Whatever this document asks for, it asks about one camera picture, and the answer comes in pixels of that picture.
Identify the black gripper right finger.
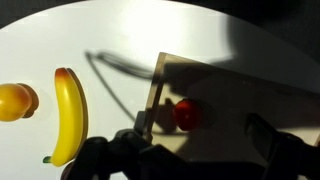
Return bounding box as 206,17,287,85
244,112,320,180

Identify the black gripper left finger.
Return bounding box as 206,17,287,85
63,128,201,180

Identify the red toy strawberry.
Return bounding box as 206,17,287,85
172,97,203,132

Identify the dark red toy plum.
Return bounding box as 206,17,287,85
60,161,76,180

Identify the light wooden tray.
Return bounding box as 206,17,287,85
143,51,320,180

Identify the yellow toy banana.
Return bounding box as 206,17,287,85
42,67,90,168

